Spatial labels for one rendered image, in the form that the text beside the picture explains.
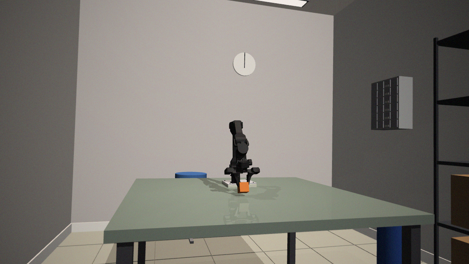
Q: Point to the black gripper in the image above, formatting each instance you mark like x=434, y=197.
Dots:
x=234, y=172

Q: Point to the orange block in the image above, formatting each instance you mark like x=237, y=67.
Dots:
x=243, y=187

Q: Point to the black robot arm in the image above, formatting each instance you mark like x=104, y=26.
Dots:
x=240, y=145

